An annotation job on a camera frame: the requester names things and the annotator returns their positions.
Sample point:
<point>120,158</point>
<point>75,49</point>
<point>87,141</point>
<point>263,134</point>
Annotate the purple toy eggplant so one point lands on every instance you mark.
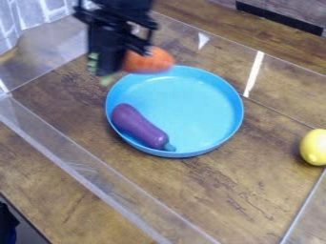
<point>131,122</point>

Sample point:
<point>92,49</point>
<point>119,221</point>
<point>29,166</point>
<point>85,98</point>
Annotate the blue round plate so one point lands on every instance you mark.
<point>190,103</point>

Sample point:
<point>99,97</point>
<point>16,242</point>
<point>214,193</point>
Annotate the yellow toy lemon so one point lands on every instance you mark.
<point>313,147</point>

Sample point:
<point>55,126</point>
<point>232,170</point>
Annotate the clear acrylic enclosure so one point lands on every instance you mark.
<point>91,191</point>

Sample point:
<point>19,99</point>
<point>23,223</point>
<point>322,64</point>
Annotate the orange toy carrot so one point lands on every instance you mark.
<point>142,64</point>

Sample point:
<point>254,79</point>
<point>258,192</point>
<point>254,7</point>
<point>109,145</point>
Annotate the white lattice curtain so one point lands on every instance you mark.
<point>29,17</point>

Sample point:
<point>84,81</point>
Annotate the dark object bottom left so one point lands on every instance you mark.
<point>8,223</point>

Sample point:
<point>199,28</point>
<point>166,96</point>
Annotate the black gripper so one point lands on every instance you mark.
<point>119,26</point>

